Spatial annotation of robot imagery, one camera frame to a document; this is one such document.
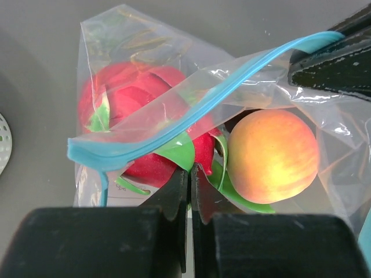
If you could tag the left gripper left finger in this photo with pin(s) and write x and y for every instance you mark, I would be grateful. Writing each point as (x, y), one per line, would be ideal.
(149, 240)

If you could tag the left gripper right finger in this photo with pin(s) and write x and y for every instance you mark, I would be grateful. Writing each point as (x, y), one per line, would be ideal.
(230, 243)

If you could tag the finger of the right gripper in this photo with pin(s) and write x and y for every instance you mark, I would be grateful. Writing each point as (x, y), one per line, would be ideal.
(355, 23)
(347, 73)

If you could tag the orange fake peach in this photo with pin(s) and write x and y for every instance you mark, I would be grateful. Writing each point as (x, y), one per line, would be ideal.
(272, 155)

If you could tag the red fake dragon fruit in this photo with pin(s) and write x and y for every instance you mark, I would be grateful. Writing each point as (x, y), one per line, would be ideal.
(129, 87)

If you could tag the clear blue zip bag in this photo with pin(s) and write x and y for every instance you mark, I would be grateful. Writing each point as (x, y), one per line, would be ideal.
(191, 123)

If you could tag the white plastic basket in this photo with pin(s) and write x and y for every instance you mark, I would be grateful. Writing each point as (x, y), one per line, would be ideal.
(5, 143)

